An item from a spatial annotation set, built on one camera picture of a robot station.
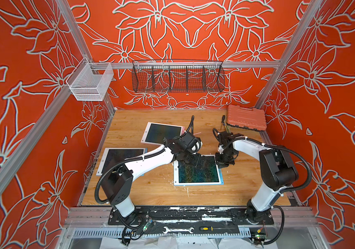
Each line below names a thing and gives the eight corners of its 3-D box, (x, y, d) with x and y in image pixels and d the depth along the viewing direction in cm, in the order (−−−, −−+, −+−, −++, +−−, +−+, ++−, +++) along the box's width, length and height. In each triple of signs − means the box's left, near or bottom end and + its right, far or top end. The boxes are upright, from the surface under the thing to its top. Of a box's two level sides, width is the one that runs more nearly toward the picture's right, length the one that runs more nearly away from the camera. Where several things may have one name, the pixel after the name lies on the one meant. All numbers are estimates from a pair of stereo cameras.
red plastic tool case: (226, 125, 110) (227, 121, 107) (227, 107, 123) (228, 103, 119) (264, 132, 106) (267, 128, 103) (261, 113, 118) (264, 109, 115)
